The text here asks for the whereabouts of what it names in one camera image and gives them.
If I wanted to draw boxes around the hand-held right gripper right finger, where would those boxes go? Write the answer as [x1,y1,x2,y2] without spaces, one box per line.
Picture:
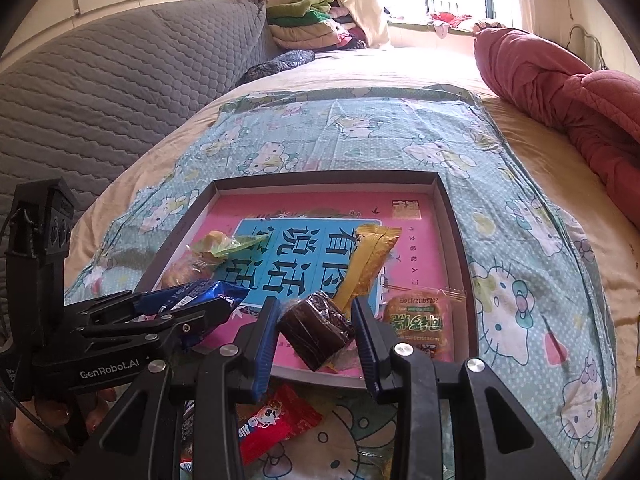
[350,296,576,480]

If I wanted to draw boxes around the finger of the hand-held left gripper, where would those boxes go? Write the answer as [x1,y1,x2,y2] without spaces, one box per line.
[75,302,233,357]
[65,290,151,330]

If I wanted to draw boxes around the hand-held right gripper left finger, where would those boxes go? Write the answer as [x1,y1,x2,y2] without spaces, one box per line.
[65,296,282,480]

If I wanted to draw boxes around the blue snack packet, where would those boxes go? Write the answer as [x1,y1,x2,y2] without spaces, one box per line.
[180,400,198,466]
[132,280,251,348]

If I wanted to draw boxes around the dark brown cake packet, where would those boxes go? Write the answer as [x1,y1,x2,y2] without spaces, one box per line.
[277,292,357,373]

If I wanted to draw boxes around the round cake green label packet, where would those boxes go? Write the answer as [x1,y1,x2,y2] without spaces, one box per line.
[382,285,471,361]

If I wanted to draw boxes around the yellow long snack packet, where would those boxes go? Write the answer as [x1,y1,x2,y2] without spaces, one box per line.
[330,223,403,313]

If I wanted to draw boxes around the grey cardboard box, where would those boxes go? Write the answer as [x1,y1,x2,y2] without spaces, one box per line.
[132,171,479,391]

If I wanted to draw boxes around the person's left hand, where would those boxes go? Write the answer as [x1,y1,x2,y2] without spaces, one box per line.
[10,390,116,456]

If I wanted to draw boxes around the orange round cake packet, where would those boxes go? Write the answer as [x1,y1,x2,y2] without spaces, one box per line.
[160,252,216,291]

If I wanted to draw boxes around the red snack packet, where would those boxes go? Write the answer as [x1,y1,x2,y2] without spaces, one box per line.
[235,382,323,466]

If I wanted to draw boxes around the yellow cake green wrapper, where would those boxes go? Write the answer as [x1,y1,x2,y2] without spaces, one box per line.
[192,230,273,266]

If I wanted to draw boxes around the pink and blue book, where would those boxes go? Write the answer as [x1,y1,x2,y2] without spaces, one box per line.
[150,191,456,381]

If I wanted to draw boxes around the cartoon cat printed blanket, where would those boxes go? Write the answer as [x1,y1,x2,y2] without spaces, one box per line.
[65,85,618,480]

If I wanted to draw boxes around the grey quilted headboard cover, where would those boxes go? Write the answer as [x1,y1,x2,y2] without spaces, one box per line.
[0,0,278,241]

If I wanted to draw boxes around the beige bed sheet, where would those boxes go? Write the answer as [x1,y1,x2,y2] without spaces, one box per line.
[65,47,640,411]

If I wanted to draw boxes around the dark patterned pillow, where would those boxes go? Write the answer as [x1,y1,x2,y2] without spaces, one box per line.
[235,49,317,87]

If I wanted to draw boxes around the red quilt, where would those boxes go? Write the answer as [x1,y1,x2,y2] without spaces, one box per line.
[472,27,640,221]

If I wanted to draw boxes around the pile of folded blankets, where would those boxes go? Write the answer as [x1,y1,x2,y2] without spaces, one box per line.
[266,0,371,52]

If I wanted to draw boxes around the clothes on window sill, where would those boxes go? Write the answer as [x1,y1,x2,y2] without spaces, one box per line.
[427,10,506,38]

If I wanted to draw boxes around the white curved frame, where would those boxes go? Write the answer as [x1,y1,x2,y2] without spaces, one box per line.
[565,25,608,71]

